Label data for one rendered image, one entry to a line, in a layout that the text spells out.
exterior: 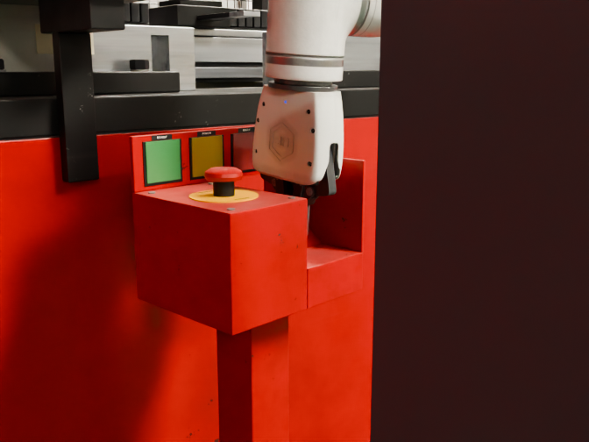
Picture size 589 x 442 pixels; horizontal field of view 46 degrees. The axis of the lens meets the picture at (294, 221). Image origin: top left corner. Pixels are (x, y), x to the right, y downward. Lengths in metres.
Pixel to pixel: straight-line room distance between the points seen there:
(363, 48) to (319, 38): 0.63
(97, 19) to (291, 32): 0.21
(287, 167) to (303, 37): 0.14
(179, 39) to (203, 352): 0.47
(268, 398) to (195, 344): 0.26
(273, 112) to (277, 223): 0.14
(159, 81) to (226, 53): 0.46
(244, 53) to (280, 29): 0.77
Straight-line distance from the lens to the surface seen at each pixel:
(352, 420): 1.34
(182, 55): 1.11
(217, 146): 0.83
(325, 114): 0.73
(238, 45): 1.49
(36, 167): 0.89
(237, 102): 1.02
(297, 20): 0.73
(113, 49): 1.06
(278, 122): 0.76
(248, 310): 0.69
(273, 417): 0.84
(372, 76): 1.29
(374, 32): 0.79
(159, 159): 0.78
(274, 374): 0.82
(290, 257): 0.71
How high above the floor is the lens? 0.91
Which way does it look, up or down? 12 degrees down
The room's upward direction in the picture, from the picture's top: straight up
